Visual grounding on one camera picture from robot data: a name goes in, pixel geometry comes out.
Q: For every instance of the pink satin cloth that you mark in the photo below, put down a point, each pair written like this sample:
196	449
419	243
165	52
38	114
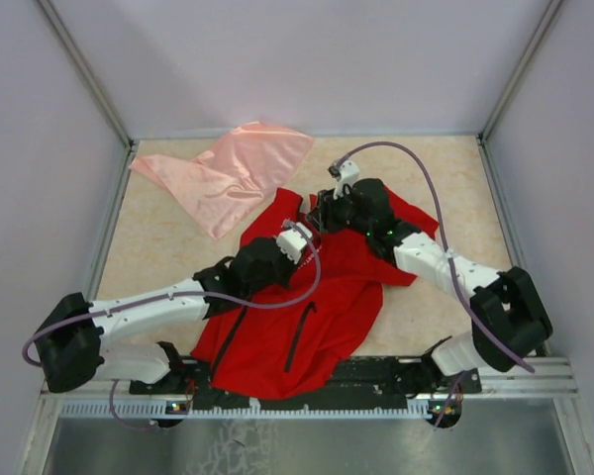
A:
222	185

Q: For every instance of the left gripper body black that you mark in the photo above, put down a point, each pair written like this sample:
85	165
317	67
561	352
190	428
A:
281	273

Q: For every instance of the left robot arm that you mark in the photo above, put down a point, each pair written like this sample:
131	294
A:
80	340

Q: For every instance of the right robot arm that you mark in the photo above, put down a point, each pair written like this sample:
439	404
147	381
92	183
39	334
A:
508	317

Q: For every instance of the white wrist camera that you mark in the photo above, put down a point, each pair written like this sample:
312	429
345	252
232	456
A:
346	174
292	241

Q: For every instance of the red zip jacket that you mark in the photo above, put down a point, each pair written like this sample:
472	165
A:
293	344

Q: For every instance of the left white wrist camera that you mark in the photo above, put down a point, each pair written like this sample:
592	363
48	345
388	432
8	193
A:
292	241

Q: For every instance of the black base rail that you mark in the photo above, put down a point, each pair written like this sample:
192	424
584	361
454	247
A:
362	383

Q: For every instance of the aluminium frame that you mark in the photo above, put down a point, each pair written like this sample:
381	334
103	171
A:
285	205

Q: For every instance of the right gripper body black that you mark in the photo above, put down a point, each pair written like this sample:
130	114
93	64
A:
344	216

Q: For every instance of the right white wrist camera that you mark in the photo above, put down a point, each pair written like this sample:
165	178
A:
346	174

